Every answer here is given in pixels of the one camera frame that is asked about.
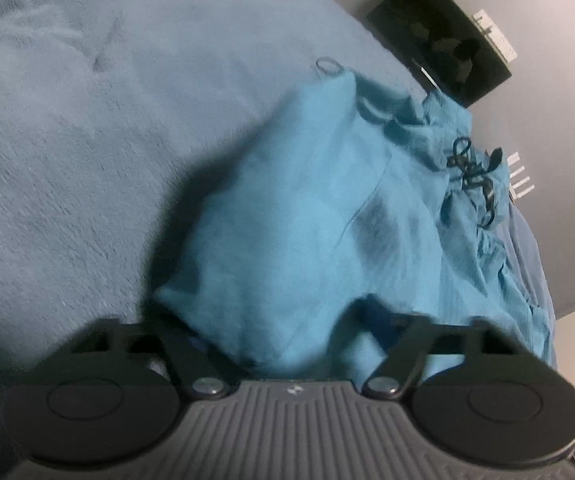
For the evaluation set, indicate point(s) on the blue fleece bed blanket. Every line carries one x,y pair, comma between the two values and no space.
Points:
67,135

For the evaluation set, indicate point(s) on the white wall fixture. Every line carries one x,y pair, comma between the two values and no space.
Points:
495,35

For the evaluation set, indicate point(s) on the black flat television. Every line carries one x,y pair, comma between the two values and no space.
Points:
437,52

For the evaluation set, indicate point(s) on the white router with antennas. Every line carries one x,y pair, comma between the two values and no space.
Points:
520,176

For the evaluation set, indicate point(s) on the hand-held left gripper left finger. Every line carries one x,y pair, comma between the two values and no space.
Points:
183,356

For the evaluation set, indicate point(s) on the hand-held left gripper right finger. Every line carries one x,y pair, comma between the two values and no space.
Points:
407,347

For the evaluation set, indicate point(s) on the teal zip jacket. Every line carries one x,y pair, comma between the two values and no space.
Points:
292,210

